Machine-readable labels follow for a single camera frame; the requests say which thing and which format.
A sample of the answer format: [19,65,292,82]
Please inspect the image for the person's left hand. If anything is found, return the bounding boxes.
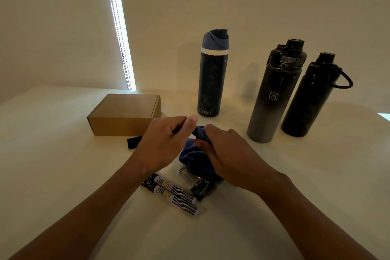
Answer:
[131,115,199,178]

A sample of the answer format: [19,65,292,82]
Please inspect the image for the person's right hand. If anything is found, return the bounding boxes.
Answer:
[193,124,293,199]

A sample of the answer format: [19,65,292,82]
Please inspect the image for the barcode label black marker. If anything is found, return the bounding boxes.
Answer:
[172,125,199,136]

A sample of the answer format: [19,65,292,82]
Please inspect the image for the blue cloth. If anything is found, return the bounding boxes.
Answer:
[179,126,225,182]

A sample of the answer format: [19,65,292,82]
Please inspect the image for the black binder clip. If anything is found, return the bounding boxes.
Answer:
[178,167,219,202]

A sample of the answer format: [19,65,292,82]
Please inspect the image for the brown paper box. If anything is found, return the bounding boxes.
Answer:
[87,93,162,137]

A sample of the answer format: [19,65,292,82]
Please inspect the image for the black grey gradient bottle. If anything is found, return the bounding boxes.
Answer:
[247,38,308,144]

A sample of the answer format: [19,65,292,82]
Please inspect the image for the navy bottle with blue lid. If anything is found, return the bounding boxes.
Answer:
[197,28,230,118]

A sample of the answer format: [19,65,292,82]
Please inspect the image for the black bottle with loop handle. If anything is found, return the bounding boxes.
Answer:
[281,52,354,138]

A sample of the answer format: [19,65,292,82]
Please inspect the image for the person's right forearm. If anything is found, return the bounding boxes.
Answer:
[262,174,378,260]

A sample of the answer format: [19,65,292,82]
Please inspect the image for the person's left forearm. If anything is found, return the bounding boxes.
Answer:
[9,159,147,260]

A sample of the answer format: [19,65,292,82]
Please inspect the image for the beaded blind chain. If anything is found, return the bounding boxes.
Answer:
[104,0,134,91]

